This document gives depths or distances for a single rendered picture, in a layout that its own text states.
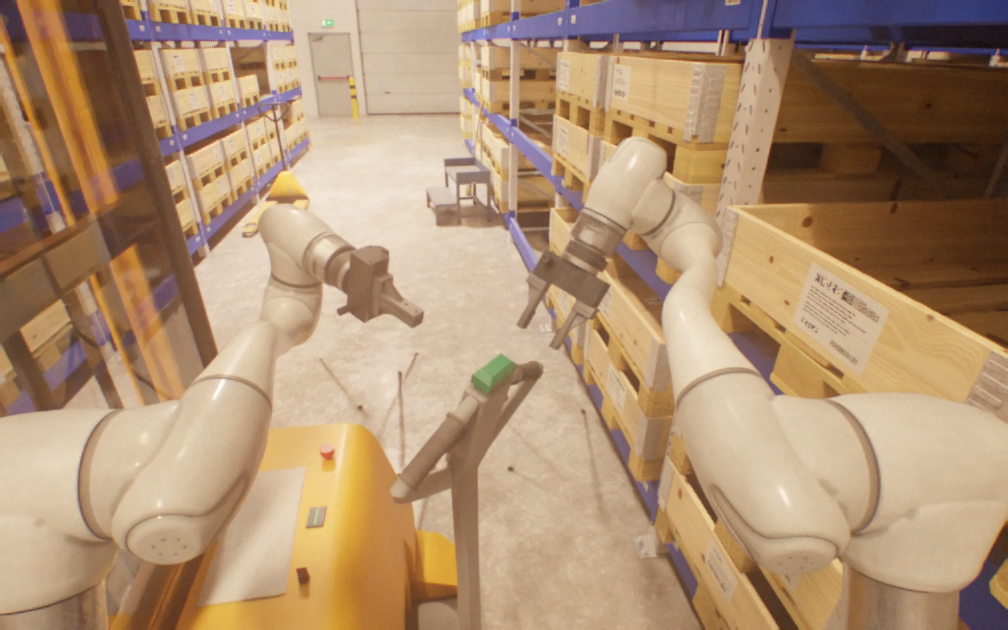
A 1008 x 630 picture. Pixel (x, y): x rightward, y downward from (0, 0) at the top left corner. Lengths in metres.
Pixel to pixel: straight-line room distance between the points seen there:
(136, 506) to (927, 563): 0.72
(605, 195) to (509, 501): 1.87
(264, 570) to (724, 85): 1.71
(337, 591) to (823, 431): 1.00
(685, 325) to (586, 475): 2.09
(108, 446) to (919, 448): 0.75
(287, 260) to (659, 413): 1.51
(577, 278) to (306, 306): 0.52
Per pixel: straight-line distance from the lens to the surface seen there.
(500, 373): 0.85
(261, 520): 1.42
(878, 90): 2.03
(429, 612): 1.72
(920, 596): 0.67
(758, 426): 0.54
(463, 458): 0.97
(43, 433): 0.65
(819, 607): 1.43
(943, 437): 0.62
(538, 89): 6.32
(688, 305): 0.68
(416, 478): 0.83
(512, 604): 2.25
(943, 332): 1.07
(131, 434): 0.61
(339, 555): 1.32
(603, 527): 2.50
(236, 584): 1.33
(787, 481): 0.52
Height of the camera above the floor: 1.90
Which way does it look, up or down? 28 degrees down
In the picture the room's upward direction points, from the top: 1 degrees clockwise
